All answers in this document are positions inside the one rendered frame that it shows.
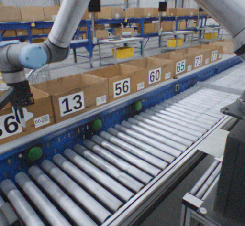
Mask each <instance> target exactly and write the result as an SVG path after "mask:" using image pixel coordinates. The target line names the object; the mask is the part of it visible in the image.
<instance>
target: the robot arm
mask: <svg viewBox="0 0 245 226"><path fill-rule="evenodd" d="M194 1H195V2H196V3H197V4H198V5H199V6H200V7H201V8H202V9H203V10H204V11H205V12H207V13H208V14H209V16H211V17H212V18H213V19H214V20H215V21H216V22H217V23H218V24H219V25H220V26H221V27H223V28H224V29H225V30H226V31H227V32H228V33H229V34H230V35H231V36H232V38H233V48H232V51H233V52H234V53H235V54H236V55H237V56H238V57H239V58H240V59H241V60H242V61H243V62H244V63H245V0H194ZM89 2H90V0H63V2H62V5H61V8H60V10H59V13H58V15H57V17H56V20H55V22H54V25H53V27H52V30H51V32H50V34H49V35H48V38H47V40H46V42H39V43H33V44H19V42H18V41H17V40H12V41H3V42H0V73H1V77H2V80H3V82H4V83H6V85H7V86H10V88H9V89H8V90H7V91H6V92H5V93H3V94H2V95H1V97H0V111H1V110H2V109H3V108H4V107H5V106H6V105H7V104H8V103H9V102H10V103H11V108H12V112H13V113H14V116H15V119H16V121H17V122H18V123H19V124H21V126H23V127H24V128H25V127H26V124H25V122H26V121H27V120H29V119H30V118H32V117H33V113H31V112H27V109H26V108H23V107H26V106H30V105H32V104H35V103H34V98H33V102H32V100H30V97H33V93H31V91H30V86H29V81H28V80H26V76H25V71H24V68H29V69H32V70H35V69H38V68H41V67H43V66H44V65H46V64H51V63H55V62H62V61H63V60H65V59H67V58H68V57H69V55H70V47H69V45H70V41H71V39H72V37H73V35H74V33H75V31H76V29H77V27H78V25H79V23H80V21H81V19H82V16H83V14H84V13H85V11H86V9H87V7H88V4H89ZM238 108H239V109H240V110H241V111H242V112H244V113H245V89H244V91H243V92H242V94H241V95H240V97H239V100H238Z"/></svg>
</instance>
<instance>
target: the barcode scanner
mask: <svg viewBox="0 0 245 226"><path fill-rule="evenodd" d="M0 226H25V225H24V224H23V222H22V220H21V219H20V217H19V216H18V214H17V213H16V211H15V209H14V208H13V206H12V205H11V204H9V203H8V202H6V203H5V204H3V205H2V206H0Z"/></svg>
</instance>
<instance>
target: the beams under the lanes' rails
mask: <svg viewBox="0 0 245 226"><path fill-rule="evenodd" d="M239 120H240V119H237V120H236V121H235V122H234V123H233V124H232V125H231V126H230V127H229V128H228V129H227V130H226V131H229V130H230V129H231V128H232V126H233V125H234V124H235V123H236V122H237V121H239ZM205 154H206V153H205V152H204V153H203V154H202V155H201V156H200V157H199V158H198V159H197V160H196V161H195V162H194V163H193V164H192V165H191V166H190V167H189V168H188V169H187V170H186V171H185V172H184V173H183V174H182V175H181V176H180V177H179V178H178V179H177V180H176V181H175V182H174V183H172V185H171V186H170V187H169V188H168V189H167V190H166V191H165V192H163V193H162V195H161V196H160V197H159V198H158V199H157V200H156V201H155V202H154V203H153V204H152V205H151V206H150V207H149V208H148V209H147V210H146V211H145V212H144V213H143V214H142V215H141V216H140V217H139V218H138V219H137V220H136V221H135V222H134V223H133V224H132V225H131V226H136V225H137V224H138V223H139V222H140V221H141V220H142V219H143V218H144V217H145V216H146V215H147V214H148V213H149V212H150V211H151V210H152V209H153V208H154V207H155V206H156V205H157V204H158V202H159V201H160V200H161V199H162V198H163V197H164V196H166V195H167V193H168V192H169V191H170V190H171V189H172V188H173V187H175V186H176V184H177V183H178V182H179V181H180V180H181V179H182V178H183V177H184V176H185V175H186V174H187V173H188V172H189V171H190V170H191V169H192V168H193V167H194V165H195V164H196V163H197V162H198V161H199V160H201V159H202V157H203V156H204V155H205ZM56 167H58V168H59V169H60V170H61V171H62V169H61V168H60V167H59V166H58V165H56ZM44 173H45V174H46V175H47V177H48V178H50V177H51V175H49V174H48V173H47V172H44ZM31 180H32V181H33V183H34V184H35V185H37V184H38V183H37V182H36V181H35V180H34V178H32V179H31ZM16 188H17V189H18V190H19V192H20V193H23V192H24V191H23V189H21V187H20V186H17V187H16ZM1 197H2V199H3V200H4V202H7V201H8V199H7V197H6V196H5V194H4V193H3V194H2V195H1Z"/></svg>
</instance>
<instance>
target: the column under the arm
mask: <svg viewBox="0 0 245 226"><path fill-rule="evenodd" d="M196 213H197V214H198V215H200V216H202V217H204V218H206V219H207V220H209V221H210V222H212V223H214V224H215V225H217V226H245V121H244V120H239V122H238V123H237V124H236V125H235V126H234V127H233V129H232V130H231V131H230V133H229V134H227V137H226V142H225V147H224V153H223V160H222V165H221V171H220V176H219V179H218V180H217V182H216V183H215V185H214V187H213V188H212V189H211V191H210V192H209V193H208V195H207V196H206V198H205V199H204V201H203V202H202V204H201V205H200V206H199V208H198V209H197V211H196Z"/></svg>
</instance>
